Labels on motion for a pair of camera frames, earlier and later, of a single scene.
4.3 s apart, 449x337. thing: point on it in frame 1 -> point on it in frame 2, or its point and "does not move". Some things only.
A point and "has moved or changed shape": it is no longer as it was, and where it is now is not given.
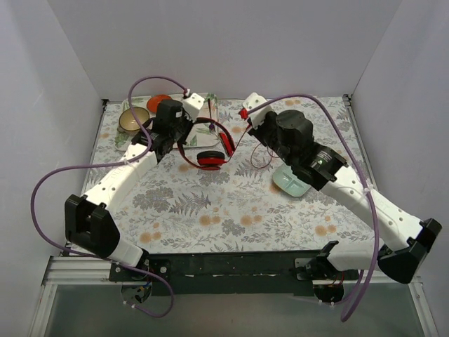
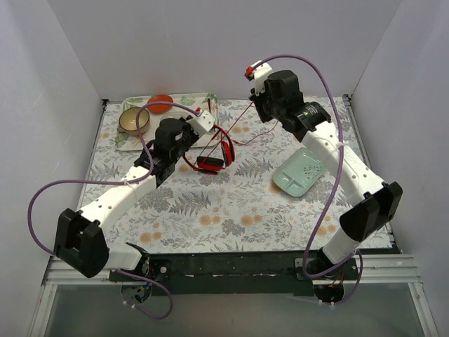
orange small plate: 153,102 does not move
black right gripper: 262,128 -> 262,106
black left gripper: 183,123 -> 191,130
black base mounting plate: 226,274 does not move
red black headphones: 212,160 has moved or changed shape
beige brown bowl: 128,123 does not move
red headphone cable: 252,156 -> 235,142
